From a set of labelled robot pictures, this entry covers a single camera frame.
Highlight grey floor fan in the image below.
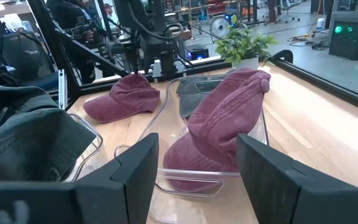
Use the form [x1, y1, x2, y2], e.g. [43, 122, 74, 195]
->
[209, 16, 231, 40]

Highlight clear plastic bin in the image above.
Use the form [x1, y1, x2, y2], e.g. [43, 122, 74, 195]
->
[114, 73, 270, 224]
[62, 112, 104, 184]

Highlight floor cable bundle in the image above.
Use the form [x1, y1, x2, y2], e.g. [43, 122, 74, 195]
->
[287, 32, 331, 51]

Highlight potted green plant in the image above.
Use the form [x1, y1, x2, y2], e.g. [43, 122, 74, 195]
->
[214, 14, 278, 71]

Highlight silver bracket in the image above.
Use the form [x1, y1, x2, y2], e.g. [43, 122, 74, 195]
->
[57, 68, 68, 110]

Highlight person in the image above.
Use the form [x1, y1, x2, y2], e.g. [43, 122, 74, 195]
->
[46, 0, 105, 85]
[103, 2, 115, 18]

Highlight dark green towel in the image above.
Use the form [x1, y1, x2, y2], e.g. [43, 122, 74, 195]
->
[175, 74, 232, 119]

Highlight black computer green lights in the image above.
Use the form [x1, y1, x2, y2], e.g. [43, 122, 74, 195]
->
[328, 11, 358, 60]

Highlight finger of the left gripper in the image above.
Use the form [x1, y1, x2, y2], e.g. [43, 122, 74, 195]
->
[140, 52, 151, 75]
[130, 52, 140, 76]

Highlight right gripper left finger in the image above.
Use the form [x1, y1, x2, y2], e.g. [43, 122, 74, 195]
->
[0, 133, 160, 224]

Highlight green baseball cap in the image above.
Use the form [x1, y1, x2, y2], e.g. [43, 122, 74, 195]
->
[0, 82, 58, 113]
[0, 99, 97, 182]

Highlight black box blue light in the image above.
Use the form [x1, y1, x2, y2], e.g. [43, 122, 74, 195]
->
[185, 43, 210, 62]

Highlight black mesh office chair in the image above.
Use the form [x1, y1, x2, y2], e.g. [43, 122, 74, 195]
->
[0, 30, 60, 91]

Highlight white container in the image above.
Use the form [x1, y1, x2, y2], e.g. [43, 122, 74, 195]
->
[315, 17, 326, 32]

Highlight maroon baseball cap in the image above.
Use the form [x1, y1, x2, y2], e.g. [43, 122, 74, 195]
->
[82, 73, 162, 124]
[162, 67, 272, 193]

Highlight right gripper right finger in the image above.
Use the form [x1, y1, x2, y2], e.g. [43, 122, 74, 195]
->
[236, 133, 358, 224]

